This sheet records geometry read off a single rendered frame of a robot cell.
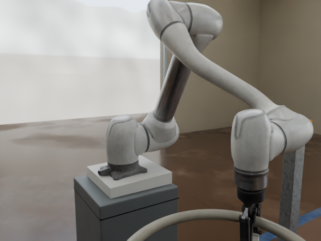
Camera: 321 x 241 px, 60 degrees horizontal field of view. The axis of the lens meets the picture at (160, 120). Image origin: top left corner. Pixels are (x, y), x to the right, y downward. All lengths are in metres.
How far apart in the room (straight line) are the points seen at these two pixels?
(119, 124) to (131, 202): 0.35
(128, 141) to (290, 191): 1.02
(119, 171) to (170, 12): 0.75
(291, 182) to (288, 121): 1.00
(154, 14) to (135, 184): 0.73
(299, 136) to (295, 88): 6.70
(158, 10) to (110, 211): 0.81
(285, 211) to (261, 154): 1.18
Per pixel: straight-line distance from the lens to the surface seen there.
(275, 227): 0.84
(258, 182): 0.79
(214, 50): 7.05
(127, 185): 1.28
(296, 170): 1.81
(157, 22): 1.01
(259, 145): 0.74
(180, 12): 1.05
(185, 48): 0.93
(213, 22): 1.14
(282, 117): 0.85
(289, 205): 1.88
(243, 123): 0.74
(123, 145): 1.31
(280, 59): 7.82
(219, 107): 7.20
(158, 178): 1.36
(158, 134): 1.36
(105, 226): 1.26
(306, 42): 7.49
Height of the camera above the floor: 1.33
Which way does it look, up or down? 9 degrees down
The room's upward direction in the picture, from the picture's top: straight up
